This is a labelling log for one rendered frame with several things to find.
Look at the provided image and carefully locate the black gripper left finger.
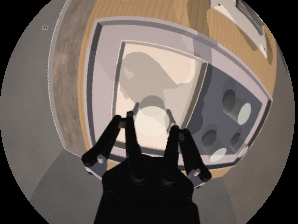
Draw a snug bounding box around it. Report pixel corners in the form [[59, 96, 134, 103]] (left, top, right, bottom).
[[81, 102, 147, 183]]

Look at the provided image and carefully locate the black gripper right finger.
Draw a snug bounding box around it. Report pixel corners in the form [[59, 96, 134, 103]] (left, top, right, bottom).
[[161, 109, 212, 189]]

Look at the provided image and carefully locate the clear glass jar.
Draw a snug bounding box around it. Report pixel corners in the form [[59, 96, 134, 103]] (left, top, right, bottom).
[[222, 95, 251, 125], [230, 136, 248, 158], [135, 95, 170, 136], [202, 133, 226, 162]]

